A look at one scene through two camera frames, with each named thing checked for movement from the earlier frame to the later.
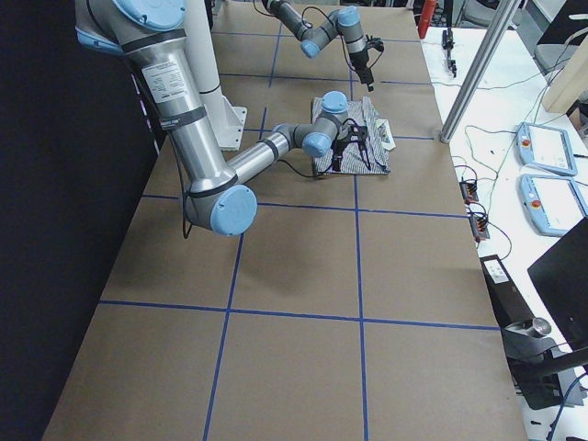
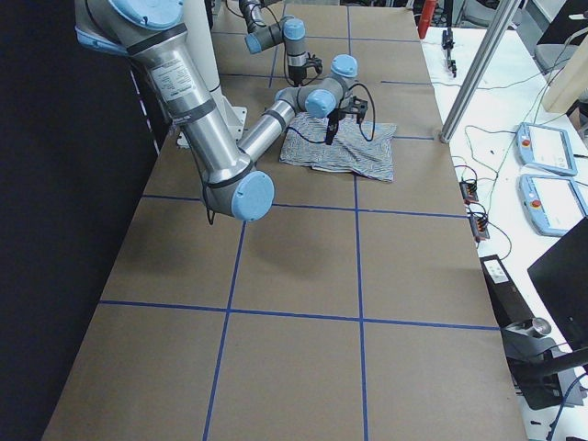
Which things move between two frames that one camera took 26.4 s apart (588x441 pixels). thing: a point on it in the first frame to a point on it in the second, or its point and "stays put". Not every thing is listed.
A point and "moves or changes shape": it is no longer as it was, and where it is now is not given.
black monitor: x=561 y=277 stays put
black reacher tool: x=447 y=44 stays put
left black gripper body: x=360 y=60 to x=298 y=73
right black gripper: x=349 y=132 to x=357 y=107
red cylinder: x=425 y=17 stays put
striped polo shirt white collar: x=369 y=154 moves or changes shape
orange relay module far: x=469 y=191 stays put
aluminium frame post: x=504 y=13 stays put
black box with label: x=507 y=303 stays put
